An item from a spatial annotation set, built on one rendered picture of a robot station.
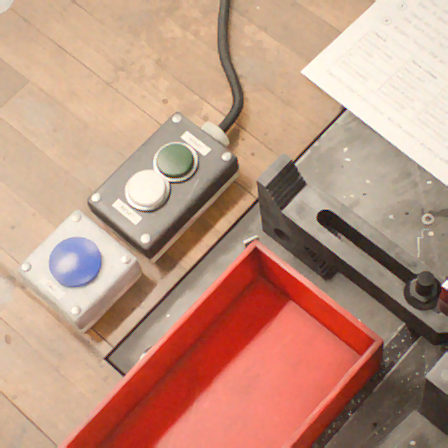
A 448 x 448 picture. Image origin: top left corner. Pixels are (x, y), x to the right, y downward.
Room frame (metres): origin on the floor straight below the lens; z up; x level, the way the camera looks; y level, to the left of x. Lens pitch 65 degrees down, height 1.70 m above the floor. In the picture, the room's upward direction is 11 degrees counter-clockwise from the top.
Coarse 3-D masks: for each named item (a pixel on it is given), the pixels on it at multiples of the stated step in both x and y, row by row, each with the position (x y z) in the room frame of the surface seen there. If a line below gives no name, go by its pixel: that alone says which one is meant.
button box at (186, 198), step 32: (224, 0) 0.58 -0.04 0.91; (224, 32) 0.55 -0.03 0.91; (224, 64) 0.52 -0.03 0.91; (160, 128) 0.46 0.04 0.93; (192, 128) 0.45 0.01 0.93; (224, 128) 0.45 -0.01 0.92; (128, 160) 0.43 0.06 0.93; (224, 160) 0.42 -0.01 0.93; (96, 192) 0.41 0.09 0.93; (192, 192) 0.39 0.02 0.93; (128, 224) 0.38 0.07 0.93; (160, 224) 0.37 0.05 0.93
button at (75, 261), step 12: (72, 240) 0.37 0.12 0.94; (84, 240) 0.37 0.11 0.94; (60, 252) 0.36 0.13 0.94; (72, 252) 0.36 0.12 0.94; (84, 252) 0.36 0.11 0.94; (96, 252) 0.36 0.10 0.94; (48, 264) 0.35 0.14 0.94; (60, 264) 0.35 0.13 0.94; (72, 264) 0.35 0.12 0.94; (84, 264) 0.35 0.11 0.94; (96, 264) 0.35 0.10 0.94; (60, 276) 0.34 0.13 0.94; (72, 276) 0.34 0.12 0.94; (84, 276) 0.34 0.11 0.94
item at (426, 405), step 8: (424, 384) 0.20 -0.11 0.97; (424, 392) 0.20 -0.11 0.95; (432, 392) 0.19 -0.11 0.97; (424, 400) 0.20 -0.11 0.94; (432, 400) 0.19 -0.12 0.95; (440, 400) 0.19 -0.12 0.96; (424, 408) 0.20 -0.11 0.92; (432, 408) 0.19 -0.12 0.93; (440, 408) 0.19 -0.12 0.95; (424, 416) 0.19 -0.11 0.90; (432, 416) 0.19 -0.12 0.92; (440, 416) 0.18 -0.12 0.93; (432, 424) 0.19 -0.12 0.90; (440, 424) 0.18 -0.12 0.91
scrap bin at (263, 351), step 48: (240, 288) 0.31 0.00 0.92; (288, 288) 0.30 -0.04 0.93; (192, 336) 0.28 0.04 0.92; (240, 336) 0.28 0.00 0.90; (288, 336) 0.27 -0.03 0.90; (336, 336) 0.26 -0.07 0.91; (144, 384) 0.25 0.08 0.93; (192, 384) 0.25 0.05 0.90; (240, 384) 0.24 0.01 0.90; (288, 384) 0.24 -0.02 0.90; (336, 384) 0.23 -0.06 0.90; (96, 432) 0.22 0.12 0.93; (144, 432) 0.22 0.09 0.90; (192, 432) 0.21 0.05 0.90; (240, 432) 0.21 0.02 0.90; (288, 432) 0.20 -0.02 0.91
